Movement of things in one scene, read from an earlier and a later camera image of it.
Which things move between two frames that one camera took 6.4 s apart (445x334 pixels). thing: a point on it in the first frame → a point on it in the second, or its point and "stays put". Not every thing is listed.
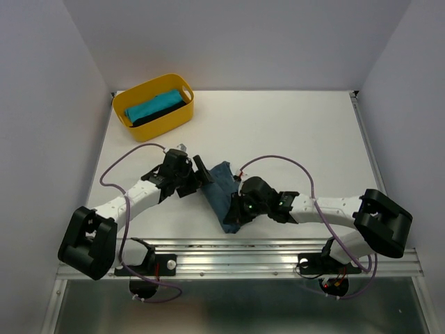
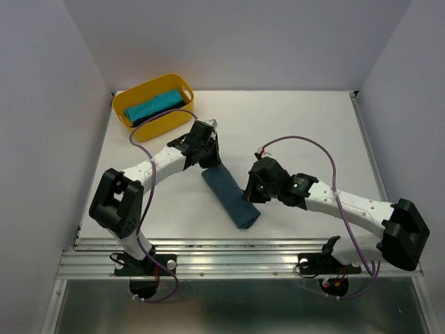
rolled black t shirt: x=149 y=117 stays put
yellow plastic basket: x=160 y=123 stays put
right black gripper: x=235 y=215 → x=249 y=194
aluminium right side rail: x=378 y=178 stays put
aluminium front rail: x=231 y=259 stays put
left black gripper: x=193 y=184 → x=215 y=161
